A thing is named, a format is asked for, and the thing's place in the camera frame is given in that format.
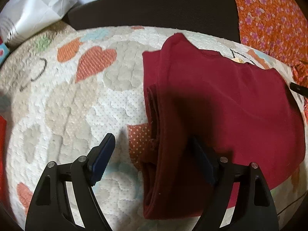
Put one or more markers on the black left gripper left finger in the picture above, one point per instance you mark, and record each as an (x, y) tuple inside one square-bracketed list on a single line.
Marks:
[(63, 198)]

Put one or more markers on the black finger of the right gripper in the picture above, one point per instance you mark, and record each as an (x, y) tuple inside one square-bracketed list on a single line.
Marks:
[(303, 91)]

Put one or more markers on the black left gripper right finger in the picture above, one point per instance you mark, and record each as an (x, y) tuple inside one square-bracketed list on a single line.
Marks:
[(254, 208)]

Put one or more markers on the dark red shirt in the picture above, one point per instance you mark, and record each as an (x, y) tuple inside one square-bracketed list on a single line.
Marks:
[(198, 100)]

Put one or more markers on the orange floral fabric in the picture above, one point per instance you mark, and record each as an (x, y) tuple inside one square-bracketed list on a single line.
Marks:
[(277, 28)]

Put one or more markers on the red shiny plastic bag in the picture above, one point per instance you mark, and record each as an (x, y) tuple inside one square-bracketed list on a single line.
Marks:
[(3, 123)]

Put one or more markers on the heart patterned quilt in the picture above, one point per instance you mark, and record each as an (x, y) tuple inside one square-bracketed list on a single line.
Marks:
[(61, 92)]

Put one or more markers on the light blue dotted box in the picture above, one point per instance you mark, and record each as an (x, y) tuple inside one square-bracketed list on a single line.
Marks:
[(4, 52)]

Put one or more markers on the white paper bag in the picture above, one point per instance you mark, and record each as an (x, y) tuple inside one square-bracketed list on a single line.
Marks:
[(21, 19)]

